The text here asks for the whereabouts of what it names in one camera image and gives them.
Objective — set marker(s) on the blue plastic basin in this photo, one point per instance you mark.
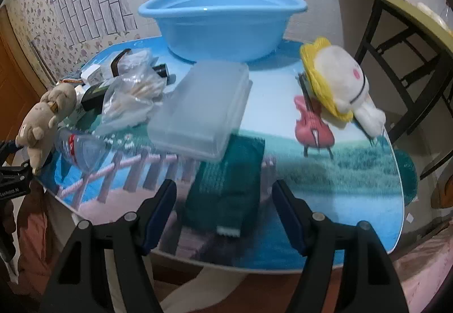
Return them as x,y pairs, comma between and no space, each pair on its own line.
219,29

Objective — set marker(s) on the dark green packet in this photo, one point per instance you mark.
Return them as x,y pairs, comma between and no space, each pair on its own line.
226,185

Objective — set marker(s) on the bag of cotton swabs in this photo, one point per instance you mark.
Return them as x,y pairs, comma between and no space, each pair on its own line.
131,97

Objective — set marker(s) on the black bottle with green label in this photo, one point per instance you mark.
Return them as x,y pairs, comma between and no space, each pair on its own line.
92,97

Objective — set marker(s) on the green round stool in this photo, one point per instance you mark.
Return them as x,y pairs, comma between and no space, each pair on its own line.
407,175

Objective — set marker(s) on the wooden door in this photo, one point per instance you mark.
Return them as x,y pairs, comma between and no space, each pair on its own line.
14,86

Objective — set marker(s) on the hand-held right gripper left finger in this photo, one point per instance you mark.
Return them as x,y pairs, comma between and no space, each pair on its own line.
159,215

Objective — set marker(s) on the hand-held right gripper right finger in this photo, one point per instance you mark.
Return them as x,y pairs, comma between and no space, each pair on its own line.
288,215

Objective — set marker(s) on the striped cloth pouch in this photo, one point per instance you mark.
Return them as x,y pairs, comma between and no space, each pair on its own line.
70,81

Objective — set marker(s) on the white and yellow plush toy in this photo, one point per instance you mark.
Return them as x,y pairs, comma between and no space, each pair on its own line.
339,79

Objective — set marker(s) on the person's clothing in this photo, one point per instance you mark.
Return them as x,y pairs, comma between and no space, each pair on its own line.
42,235

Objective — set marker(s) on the brown plush bear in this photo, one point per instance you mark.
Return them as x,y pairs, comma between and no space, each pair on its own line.
46,114

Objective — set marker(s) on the white charger plug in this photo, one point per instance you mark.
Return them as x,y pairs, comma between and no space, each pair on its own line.
93,74

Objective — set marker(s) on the clear plastic box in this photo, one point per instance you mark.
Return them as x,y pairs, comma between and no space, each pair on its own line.
201,111

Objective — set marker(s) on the side table with black legs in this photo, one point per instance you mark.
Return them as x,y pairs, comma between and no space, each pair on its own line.
400,1

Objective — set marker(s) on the clear plastic bottle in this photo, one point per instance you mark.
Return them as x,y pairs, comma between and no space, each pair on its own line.
81,150

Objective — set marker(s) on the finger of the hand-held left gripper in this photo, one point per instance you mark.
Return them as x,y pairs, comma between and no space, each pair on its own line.
9,149
19,168

